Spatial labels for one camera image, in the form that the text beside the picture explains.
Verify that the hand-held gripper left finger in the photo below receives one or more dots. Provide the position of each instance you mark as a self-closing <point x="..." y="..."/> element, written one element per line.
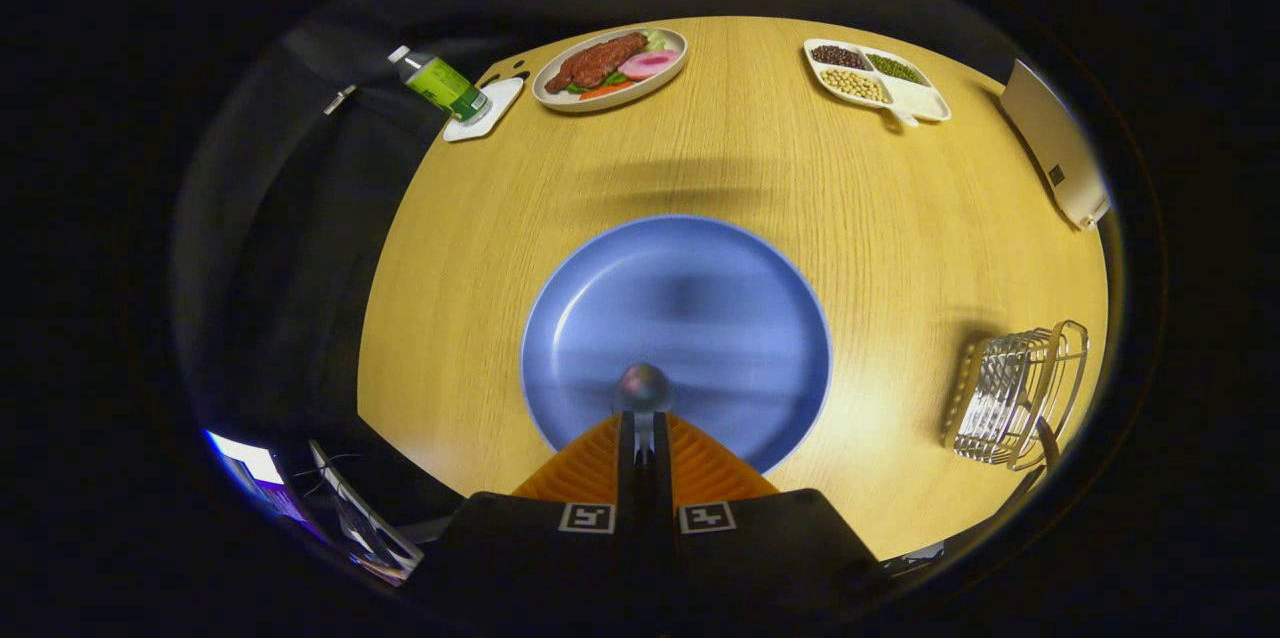
<point x="626" y="488"/>

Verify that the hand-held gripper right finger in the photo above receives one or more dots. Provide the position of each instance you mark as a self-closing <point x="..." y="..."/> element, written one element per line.
<point x="664" y="488"/>

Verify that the blue round plate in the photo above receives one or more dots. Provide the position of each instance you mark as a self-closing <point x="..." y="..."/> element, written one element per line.
<point x="700" y="318"/>

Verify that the dark flat screen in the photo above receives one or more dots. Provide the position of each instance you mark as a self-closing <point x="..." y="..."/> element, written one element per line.
<point x="370" y="533"/>

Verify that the lit computer monitor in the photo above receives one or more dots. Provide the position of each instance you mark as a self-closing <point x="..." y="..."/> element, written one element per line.
<point x="250" y="463"/>

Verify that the white square coaster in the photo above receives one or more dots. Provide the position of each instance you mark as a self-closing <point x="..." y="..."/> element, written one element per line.
<point x="502" y="103"/>

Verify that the plate of steak and vegetables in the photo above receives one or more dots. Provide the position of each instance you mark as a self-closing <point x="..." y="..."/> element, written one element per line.
<point x="600" y="63"/>

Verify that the green label plastic bottle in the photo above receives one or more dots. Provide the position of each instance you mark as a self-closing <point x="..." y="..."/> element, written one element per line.
<point x="440" y="83"/>

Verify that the white divided dish of beans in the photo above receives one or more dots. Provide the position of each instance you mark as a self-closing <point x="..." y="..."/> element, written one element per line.
<point x="925" y="103"/>

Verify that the metal spring clip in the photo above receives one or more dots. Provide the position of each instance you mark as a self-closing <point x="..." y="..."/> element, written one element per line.
<point x="340" y="99"/>

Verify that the white toaster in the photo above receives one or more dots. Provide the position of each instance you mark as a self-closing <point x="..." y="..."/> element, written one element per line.
<point x="1050" y="138"/>

